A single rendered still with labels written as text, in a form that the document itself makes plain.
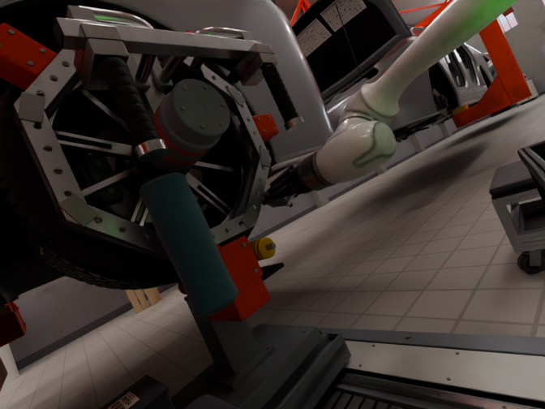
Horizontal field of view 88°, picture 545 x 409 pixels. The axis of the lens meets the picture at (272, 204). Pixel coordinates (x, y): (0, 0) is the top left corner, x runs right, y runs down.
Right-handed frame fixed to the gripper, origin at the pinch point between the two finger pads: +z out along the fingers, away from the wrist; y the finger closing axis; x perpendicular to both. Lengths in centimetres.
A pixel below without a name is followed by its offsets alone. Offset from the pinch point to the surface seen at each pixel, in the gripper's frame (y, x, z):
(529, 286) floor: -5, -85, -40
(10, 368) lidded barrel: -102, 31, 437
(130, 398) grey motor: -51, 21, -10
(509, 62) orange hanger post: 260, -221, -43
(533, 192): 21, -70, -50
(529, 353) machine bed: -30, -49, -44
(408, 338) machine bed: -29, -50, -16
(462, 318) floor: -18, -72, -23
